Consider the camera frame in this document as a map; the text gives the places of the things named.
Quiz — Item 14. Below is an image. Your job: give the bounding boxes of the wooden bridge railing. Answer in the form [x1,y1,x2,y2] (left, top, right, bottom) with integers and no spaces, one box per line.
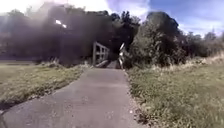
[92,41,110,67]
[118,42,127,70]

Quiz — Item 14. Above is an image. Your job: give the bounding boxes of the grey asphalt path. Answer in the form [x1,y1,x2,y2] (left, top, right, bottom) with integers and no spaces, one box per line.
[0,59,148,128]

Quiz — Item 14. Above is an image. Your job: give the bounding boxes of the large green bushes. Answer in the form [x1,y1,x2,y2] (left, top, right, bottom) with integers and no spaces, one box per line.
[124,11,224,69]

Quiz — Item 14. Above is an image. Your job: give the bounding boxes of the group of dark trees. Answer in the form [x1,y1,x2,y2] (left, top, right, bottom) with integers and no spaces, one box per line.
[0,2,141,66]

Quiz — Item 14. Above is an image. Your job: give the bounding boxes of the dry grass verge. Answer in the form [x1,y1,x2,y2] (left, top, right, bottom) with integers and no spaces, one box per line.
[124,53,224,128]

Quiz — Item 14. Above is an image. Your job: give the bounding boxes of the grass field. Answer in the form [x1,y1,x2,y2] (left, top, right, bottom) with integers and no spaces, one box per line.
[0,59,93,111]

